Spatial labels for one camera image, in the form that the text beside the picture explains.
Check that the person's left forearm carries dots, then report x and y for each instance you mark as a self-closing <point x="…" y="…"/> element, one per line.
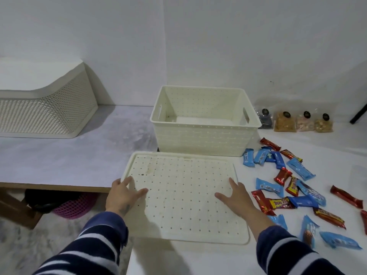
<point x="91" y="246"/>

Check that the clear bag of dark cookies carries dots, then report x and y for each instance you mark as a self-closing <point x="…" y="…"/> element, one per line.
<point x="266" y="120"/>

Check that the pile of snack bars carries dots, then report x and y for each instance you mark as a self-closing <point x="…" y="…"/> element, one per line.
<point x="301" y="168"/>

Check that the person's left hand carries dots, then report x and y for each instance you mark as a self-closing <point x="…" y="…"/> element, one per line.
<point x="123" y="197"/>

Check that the white perforated storage basket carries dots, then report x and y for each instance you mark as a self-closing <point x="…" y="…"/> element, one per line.
<point x="200" y="137"/>

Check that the person's right hand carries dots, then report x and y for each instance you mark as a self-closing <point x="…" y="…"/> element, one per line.
<point x="239" y="200"/>

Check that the white ribbed lidded bin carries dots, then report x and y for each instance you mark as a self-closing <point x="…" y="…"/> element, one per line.
<point x="43" y="114"/>

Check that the clear bag of yellow nuts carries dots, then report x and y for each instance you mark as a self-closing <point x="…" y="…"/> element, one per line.
<point x="324" y="125"/>

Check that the clear bag of pastel puffs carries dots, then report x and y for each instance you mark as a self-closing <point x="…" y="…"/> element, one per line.
<point x="305" y="124"/>

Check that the wooden frame marble table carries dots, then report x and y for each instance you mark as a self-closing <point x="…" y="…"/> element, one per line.
<point x="71" y="157"/>

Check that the black metal shelf rack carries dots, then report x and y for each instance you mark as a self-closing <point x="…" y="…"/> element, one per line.
<point x="358" y="113"/>

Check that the pink basket with black liner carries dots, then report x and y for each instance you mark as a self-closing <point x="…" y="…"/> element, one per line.
<point x="74" y="206"/>

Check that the white perforated basket lid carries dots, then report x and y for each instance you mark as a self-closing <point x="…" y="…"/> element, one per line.
<point x="183" y="191"/>

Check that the person's right forearm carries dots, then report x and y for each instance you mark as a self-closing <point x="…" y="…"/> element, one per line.
<point x="286" y="252"/>

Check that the clear bag of orange crackers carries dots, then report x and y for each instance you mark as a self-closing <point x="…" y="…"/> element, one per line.
<point x="284" y="124"/>

